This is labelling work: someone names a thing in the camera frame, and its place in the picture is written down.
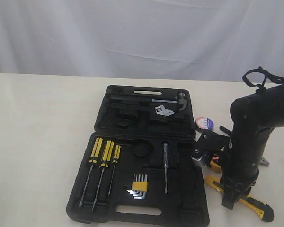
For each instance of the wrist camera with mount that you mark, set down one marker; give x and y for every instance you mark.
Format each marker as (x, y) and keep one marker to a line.
(209, 144)

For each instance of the hex key set yellow holder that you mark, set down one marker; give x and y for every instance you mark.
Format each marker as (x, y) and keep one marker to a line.
(139, 186)

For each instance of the middle yellow black screwdriver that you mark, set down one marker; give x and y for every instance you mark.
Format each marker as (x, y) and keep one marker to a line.
(104, 164)

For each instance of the large yellow black screwdriver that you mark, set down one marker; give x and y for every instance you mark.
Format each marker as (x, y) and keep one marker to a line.
(94, 156)

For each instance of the clear handle tester screwdriver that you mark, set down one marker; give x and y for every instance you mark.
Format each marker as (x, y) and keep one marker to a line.
(165, 162)

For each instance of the claw hammer black handle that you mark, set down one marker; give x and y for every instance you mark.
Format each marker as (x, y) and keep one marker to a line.
(180, 100)

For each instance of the silver adjustable wrench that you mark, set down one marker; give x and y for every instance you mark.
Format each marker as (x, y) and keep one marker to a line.
(134, 112)

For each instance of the white backdrop cloth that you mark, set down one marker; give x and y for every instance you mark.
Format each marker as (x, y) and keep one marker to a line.
(155, 39)

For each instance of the black yellow combination pliers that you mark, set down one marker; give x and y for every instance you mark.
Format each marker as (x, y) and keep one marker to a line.
(262, 162)

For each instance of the black plastic tool case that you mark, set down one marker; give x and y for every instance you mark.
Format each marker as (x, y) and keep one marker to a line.
(141, 142)

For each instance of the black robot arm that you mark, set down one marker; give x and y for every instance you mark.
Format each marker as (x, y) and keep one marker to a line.
(254, 119)

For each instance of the black electrical tape roll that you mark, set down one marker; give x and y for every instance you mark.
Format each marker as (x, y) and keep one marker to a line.
(204, 124)

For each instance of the yellow black utility knife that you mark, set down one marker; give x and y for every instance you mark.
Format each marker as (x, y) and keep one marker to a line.
(263, 210)

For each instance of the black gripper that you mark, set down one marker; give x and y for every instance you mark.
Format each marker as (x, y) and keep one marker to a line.
(240, 170)

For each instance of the small yellow black screwdriver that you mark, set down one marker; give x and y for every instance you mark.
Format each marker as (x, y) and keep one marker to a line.
(115, 161)

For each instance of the yellow tape measure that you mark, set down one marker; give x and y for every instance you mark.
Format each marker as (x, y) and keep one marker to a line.
(213, 164)

